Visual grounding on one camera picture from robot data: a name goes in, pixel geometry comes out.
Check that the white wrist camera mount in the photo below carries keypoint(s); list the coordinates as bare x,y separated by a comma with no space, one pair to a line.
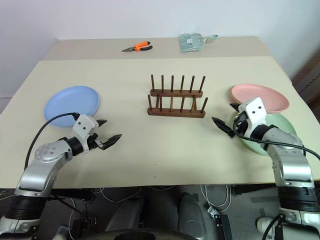
83,123
255,110

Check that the red plate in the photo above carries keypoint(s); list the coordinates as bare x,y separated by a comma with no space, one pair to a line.
260,91

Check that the wooden dish rack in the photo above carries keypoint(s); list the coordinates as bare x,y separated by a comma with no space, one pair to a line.
175,113

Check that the blue plate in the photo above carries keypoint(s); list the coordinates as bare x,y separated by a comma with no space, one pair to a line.
70,102

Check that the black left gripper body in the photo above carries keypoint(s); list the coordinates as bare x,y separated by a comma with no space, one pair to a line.
95,142

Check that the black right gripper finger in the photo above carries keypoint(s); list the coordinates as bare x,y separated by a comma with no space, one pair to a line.
223,126
236,107

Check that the black rounded rim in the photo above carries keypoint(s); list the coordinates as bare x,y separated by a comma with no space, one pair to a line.
140,235

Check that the pale green plastic packet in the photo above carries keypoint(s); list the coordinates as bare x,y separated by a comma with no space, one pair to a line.
190,42

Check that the grey rounded shell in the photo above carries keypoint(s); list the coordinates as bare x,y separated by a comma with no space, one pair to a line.
125,215
191,215

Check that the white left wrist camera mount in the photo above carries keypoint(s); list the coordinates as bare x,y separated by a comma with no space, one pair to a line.
83,123

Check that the green plate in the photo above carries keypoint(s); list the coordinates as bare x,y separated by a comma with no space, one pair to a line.
280,122

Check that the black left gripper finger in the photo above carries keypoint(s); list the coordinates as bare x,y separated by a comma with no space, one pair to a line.
101,122
112,140

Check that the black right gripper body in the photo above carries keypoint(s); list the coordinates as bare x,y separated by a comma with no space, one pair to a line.
240,123

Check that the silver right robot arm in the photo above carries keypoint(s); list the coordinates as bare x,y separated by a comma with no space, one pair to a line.
290,165

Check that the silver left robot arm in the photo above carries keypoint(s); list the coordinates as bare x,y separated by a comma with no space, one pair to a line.
40,170

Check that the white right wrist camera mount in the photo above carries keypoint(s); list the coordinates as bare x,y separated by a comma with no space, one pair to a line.
255,110

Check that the black table frame bar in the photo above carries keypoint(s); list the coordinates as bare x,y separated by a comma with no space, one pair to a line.
252,190
75,193

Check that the black metal bracket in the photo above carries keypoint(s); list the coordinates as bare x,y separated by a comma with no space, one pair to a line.
223,227

